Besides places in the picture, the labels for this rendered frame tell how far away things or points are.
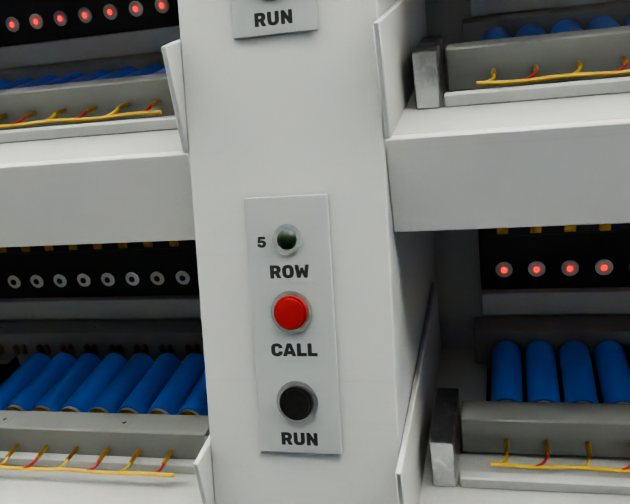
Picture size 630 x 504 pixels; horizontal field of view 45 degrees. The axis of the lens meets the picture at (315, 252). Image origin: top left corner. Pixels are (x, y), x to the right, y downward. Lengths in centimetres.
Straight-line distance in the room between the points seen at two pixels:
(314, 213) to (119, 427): 19
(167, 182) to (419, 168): 12
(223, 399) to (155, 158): 12
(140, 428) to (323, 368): 14
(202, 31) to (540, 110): 16
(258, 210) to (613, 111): 16
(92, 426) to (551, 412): 26
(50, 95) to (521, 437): 33
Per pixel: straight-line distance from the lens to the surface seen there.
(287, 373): 36
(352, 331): 35
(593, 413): 43
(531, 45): 40
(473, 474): 41
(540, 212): 35
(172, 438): 45
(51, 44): 61
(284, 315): 35
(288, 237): 34
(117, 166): 38
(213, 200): 36
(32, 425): 50
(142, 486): 46
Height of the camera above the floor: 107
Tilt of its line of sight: 6 degrees down
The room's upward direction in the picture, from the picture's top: 3 degrees counter-clockwise
